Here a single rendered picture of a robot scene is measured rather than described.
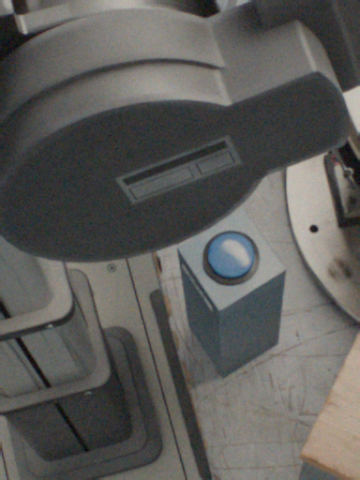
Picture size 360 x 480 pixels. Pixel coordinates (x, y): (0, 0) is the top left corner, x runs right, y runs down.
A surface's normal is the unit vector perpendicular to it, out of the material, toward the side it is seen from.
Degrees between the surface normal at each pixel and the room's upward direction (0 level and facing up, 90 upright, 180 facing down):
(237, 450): 0
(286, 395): 0
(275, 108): 81
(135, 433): 0
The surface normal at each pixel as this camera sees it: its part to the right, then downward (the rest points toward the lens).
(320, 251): -0.05, -0.33
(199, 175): 0.25, 0.85
